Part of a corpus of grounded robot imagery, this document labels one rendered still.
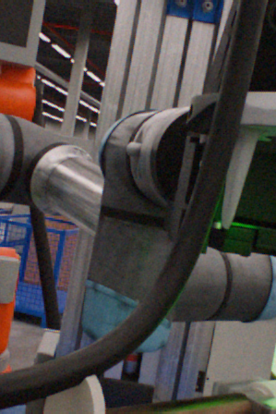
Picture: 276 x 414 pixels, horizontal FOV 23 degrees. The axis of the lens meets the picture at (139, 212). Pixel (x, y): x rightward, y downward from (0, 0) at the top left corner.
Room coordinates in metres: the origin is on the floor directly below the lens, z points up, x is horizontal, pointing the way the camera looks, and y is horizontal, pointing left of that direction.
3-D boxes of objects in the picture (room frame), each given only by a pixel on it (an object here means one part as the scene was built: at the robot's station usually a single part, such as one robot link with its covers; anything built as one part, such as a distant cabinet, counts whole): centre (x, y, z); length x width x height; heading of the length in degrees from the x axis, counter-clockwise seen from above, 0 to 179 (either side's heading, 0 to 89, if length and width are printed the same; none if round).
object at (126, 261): (0.57, -0.02, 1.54); 0.11 x 0.08 x 0.11; 131
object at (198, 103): (0.35, -0.04, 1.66); 0.09 x 0.05 x 0.02; 176
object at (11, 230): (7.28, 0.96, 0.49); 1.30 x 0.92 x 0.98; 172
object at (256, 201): (0.41, -0.05, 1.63); 0.12 x 0.08 x 0.09; 17
